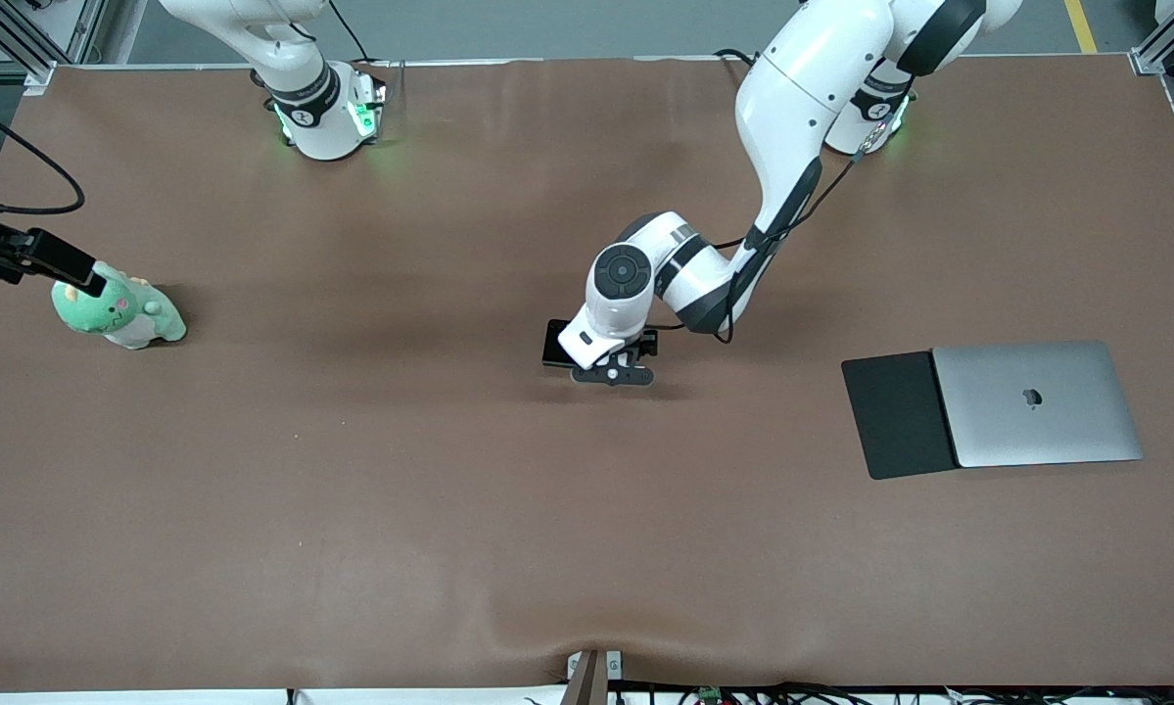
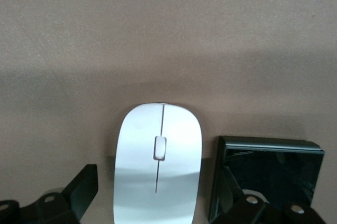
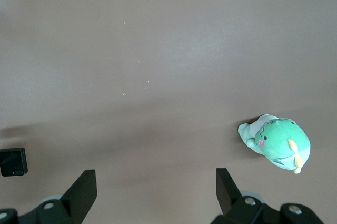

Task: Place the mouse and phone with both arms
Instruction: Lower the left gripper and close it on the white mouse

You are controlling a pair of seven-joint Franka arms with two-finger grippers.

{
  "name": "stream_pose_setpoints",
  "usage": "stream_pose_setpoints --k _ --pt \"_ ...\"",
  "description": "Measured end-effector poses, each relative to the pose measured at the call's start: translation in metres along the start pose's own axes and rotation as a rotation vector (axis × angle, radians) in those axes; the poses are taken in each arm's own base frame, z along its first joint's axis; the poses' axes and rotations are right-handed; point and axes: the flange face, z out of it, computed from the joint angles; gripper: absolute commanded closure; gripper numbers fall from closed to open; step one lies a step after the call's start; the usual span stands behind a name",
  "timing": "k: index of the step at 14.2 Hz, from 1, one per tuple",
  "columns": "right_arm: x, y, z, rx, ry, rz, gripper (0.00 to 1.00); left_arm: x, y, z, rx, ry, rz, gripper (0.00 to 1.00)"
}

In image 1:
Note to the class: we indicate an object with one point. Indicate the black smartphone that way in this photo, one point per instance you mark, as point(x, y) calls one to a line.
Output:
point(553, 343)

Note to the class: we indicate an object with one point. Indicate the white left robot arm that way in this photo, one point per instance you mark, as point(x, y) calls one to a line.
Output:
point(802, 88)

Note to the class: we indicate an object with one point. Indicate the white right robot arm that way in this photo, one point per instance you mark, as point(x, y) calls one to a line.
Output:
point(312, 117)

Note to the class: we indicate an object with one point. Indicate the black mouse pad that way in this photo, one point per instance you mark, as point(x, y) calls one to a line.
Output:
point(890, 416)

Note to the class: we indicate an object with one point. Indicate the green plush dinosaur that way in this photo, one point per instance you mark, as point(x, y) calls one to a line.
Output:
point(126, 318)

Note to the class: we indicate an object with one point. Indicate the brown table cover mat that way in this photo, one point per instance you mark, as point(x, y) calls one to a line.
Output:
point(586, 509)

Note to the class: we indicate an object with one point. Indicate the small green circuit board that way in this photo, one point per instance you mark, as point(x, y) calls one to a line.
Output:
point(711, 696)

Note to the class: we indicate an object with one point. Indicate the silver closed laptop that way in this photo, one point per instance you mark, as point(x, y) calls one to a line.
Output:
point(1066, 431)

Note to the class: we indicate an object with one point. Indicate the silver mount bracket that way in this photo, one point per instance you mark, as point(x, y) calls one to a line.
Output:
point(614, 666)

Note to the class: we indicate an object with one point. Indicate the brown camera mount pole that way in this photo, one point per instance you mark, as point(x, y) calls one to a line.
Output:
point(586, 685)

